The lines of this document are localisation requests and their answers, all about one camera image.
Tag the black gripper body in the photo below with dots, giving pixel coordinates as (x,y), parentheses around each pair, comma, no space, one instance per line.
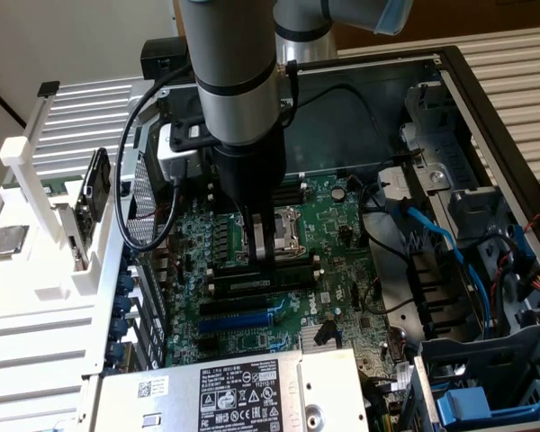
(252,171)

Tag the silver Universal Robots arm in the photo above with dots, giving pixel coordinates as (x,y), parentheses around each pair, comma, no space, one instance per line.
(234,58)

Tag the green RAM stick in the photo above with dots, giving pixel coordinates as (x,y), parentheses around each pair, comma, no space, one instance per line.
(54,185)

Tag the silver CPU socket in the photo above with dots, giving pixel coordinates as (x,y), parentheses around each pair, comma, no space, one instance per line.
(290,231)

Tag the green motherboard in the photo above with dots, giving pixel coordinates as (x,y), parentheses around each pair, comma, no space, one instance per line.
(333,270)

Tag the blue expansion slot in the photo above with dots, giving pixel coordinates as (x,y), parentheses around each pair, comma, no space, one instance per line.
(234,322)

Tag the round coin cell battery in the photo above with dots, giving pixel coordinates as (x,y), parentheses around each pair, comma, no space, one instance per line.
(339,193)

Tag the open black PC case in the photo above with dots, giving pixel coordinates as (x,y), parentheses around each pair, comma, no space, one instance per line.
(342,135)

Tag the short black expansion slot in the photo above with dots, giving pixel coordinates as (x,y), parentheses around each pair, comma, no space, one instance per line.
(229,343)

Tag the small silver heat sink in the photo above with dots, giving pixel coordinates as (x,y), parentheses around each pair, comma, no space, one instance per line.
(321,337)

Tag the black box behind case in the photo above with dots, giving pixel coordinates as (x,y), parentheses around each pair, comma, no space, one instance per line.
(162,58)

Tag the grey power supply unit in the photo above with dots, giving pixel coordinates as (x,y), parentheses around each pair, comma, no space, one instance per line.
(234,396)

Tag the black graphics card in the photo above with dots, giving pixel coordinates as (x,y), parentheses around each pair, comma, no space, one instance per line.
(94,189)

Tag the grey metal drive cage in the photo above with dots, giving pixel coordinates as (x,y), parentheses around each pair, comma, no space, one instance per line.
(450,148)

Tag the white parts rack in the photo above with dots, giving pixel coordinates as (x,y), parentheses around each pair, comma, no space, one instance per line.
(36,279)

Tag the silver CPU chip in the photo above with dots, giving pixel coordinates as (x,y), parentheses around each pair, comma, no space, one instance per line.
(8,240)

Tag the grey disk bay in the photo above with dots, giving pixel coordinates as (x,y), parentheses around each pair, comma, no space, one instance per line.
(490,369)

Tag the blue plastic bay latch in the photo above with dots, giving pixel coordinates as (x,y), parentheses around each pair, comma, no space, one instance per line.
(468,405)

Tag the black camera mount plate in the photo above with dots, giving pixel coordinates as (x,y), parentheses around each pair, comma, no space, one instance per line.
(186,132)

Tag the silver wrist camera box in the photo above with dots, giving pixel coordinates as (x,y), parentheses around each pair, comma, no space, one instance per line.
(175,153)

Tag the black rack post cap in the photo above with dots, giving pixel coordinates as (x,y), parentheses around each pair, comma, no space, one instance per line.
(48,88)

